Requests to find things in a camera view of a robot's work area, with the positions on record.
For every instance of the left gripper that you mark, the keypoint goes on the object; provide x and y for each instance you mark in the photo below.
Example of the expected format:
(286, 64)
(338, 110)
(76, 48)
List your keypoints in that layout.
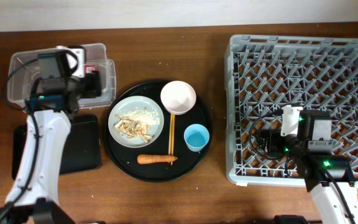
(91, 84)

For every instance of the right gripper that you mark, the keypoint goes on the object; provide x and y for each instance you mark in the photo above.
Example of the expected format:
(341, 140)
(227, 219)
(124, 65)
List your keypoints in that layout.
(273, 135)

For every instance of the red snack wrapper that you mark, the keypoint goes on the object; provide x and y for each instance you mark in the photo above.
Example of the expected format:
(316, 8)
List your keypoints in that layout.
(90, 68)

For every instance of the grey plate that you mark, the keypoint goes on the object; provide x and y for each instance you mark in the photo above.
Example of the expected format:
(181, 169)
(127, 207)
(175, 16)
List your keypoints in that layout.
(129, 104)

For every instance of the pile of peanut shells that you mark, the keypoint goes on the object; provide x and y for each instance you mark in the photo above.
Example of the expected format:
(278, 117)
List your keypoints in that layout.
(132, 128)

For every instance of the pile of white rice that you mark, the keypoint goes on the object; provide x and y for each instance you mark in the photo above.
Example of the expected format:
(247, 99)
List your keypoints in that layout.
(147, 117)

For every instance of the blue cup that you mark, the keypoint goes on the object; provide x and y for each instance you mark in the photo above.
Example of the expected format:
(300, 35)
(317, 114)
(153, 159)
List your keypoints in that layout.
(196, 137)

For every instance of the wooden chopstick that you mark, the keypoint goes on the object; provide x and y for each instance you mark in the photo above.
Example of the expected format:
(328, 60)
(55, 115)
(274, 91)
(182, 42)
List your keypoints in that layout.
(170, 135)
(173, 134)

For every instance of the pink bowl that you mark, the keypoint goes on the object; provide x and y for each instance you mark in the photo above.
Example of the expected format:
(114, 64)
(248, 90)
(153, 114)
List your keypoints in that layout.
(178, 97)

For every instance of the orange carrot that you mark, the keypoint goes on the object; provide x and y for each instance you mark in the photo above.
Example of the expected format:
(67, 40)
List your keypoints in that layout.
(151, 159)

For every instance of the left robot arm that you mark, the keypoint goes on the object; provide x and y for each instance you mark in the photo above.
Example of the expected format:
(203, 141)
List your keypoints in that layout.
(50, 107)

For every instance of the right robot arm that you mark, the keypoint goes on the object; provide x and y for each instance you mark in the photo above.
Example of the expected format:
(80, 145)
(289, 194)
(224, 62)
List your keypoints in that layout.
(304, 138)

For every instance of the grey dishwasher rack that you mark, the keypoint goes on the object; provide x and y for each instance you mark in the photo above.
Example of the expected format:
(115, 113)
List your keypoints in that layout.
(264, 73)

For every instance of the clear plastic waste bin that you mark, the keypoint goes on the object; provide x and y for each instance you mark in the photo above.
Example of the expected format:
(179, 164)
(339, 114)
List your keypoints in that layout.
(18, 88)

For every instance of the black rectangular tray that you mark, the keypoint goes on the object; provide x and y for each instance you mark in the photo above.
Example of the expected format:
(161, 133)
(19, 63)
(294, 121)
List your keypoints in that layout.
(82, 150)

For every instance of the round black serving tray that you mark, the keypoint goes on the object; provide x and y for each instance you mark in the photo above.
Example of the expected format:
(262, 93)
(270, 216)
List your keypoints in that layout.
(126, 157)

